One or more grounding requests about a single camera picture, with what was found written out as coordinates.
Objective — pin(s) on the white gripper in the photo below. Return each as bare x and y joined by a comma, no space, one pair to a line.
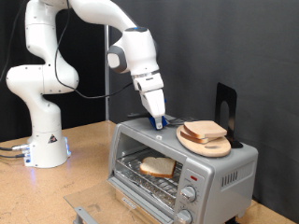
154,102

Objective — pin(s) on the metal spatula with blue block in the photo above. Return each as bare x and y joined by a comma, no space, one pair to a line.
152,122

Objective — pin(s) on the white bread slice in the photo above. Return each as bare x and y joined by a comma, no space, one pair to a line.
205,128
159,166
193,138

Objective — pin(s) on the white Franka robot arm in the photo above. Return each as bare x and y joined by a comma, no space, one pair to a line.
40,81

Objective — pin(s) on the foil lined oven tray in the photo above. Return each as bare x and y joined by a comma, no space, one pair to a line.
146,188

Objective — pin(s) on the silver toaster oven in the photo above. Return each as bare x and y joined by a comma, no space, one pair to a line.
230,193

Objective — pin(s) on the round wooden cutting board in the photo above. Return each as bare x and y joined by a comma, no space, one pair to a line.
211,151

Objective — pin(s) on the vertical metal pole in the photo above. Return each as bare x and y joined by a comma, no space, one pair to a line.
107,93

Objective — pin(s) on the black metal bookend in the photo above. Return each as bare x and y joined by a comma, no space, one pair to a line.
225,91

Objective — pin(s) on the silver temperature knob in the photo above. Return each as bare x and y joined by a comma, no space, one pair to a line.
188,193

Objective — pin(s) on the silver timer knob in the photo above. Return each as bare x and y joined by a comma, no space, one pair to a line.
183,217

